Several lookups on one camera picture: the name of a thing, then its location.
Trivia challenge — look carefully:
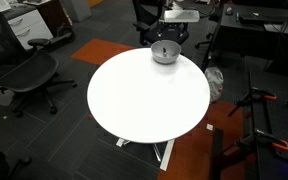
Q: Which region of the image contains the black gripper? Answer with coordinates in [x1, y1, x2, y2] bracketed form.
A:
[156, 21, 190, 43]

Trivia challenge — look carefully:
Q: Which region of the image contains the grey round bowl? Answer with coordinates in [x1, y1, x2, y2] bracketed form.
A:
[150, 39, 182, 65]

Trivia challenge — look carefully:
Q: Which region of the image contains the black padded office chair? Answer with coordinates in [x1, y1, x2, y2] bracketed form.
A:
[132, 0, 190, 48]

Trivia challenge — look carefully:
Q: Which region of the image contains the black swivel chair behind desk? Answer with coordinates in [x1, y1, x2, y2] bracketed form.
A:
[195, 5, 224, 50]

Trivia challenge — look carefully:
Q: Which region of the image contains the white crumpled plastic bag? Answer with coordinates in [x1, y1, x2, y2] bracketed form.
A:
[204, 67, 224, 104]

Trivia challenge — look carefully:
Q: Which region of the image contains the black office desk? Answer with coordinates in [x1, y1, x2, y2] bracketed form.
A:
[200, 3, 288, 80]

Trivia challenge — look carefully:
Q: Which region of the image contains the black keyboard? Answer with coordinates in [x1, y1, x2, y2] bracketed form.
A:
[236, 12, 288, 25]

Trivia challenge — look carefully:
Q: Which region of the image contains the grey metal cabinet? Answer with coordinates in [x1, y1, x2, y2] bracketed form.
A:
[62, 0, 92, 24]

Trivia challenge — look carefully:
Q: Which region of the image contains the black kick scooter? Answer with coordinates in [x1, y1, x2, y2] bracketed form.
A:
[46, 25, 76, 48]

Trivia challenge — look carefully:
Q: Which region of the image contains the white metal table base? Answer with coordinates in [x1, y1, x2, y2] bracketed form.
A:
[115, 137, 176, 172]

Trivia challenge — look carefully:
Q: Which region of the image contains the dark brown wooden cabinet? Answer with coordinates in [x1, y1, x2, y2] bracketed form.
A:
[37, 0, 74, 36]

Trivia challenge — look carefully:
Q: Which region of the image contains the black upright beam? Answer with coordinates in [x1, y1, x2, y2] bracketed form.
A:
[209, 129, 225, 180]

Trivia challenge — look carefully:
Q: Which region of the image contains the white drawer cabinet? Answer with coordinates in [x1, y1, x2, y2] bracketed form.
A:
[3, 9, 54, 51]

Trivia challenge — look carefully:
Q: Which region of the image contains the black robot mounting bench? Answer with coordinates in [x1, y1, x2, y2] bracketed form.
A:
[248, 71, 288, 180]

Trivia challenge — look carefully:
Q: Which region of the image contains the black mesh office chair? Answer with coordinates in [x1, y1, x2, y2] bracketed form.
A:
[0, 4, 78, 118]

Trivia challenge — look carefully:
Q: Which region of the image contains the orange handled bar clamp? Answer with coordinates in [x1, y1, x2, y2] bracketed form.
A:
[235, 129, 288, 155]
[227, 87, 278, 118]

